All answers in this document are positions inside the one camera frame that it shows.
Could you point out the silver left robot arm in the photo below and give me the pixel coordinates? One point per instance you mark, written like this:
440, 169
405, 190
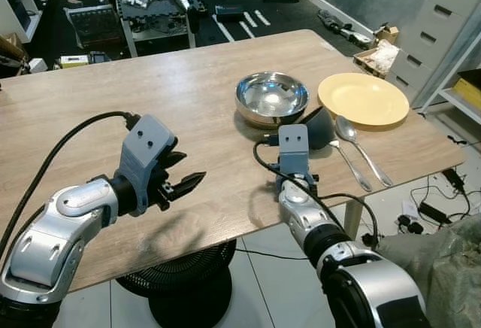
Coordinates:
56, 238

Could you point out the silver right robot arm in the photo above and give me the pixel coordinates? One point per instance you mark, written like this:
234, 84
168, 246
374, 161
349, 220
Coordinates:
361, 275

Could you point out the large steel spoon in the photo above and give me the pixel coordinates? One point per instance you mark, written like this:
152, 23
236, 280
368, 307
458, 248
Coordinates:
346, 129

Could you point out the slim steel cutlery piece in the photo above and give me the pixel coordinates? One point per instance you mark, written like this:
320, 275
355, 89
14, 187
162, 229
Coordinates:
353, 166

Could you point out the yellow round plate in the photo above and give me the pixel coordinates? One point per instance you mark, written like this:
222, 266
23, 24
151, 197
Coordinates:
364, 98

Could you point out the stainless steel bowl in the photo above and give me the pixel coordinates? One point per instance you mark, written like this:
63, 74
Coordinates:
270, 96

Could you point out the cardboard box with white bag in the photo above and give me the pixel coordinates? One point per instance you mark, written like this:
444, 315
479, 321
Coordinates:
379, 59

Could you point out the white table leg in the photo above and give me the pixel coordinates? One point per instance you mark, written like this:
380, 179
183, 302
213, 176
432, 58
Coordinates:
355, 219

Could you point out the grey power tool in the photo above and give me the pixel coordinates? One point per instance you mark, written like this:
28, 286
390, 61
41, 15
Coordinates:
346, 31

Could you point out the black floor fan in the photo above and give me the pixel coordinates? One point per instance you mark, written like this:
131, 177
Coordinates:
188, 290

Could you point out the small brown cardboard box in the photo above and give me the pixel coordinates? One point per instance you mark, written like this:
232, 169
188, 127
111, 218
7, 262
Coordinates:
388, 34

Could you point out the black plug block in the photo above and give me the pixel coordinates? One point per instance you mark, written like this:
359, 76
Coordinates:
453, 178

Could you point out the white metal rack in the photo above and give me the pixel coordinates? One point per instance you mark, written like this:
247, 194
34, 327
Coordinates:
455, 106

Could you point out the black power adapter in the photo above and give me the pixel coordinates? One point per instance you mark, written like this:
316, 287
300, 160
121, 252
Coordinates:
434, 213

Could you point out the flat black device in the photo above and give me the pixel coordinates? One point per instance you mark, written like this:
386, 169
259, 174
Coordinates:
229, 12

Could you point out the grey drawer cabinet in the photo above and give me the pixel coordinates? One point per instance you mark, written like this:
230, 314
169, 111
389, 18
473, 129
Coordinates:
436, 34

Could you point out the yellow and white small box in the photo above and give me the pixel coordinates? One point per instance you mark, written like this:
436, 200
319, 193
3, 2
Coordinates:
74, 61

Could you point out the grey-green woven sack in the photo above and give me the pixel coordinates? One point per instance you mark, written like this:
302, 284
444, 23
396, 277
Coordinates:
443, 275

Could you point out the white shelf unit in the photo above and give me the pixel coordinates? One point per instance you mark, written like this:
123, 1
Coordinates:
19, 8

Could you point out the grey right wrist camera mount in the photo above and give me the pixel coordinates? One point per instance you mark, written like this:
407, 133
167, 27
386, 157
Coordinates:
293, 147

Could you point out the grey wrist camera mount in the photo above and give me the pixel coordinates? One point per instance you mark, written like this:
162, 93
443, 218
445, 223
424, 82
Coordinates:
293, 147
143, 151

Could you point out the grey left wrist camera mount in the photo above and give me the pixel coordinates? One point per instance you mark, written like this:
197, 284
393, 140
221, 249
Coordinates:
143, 151

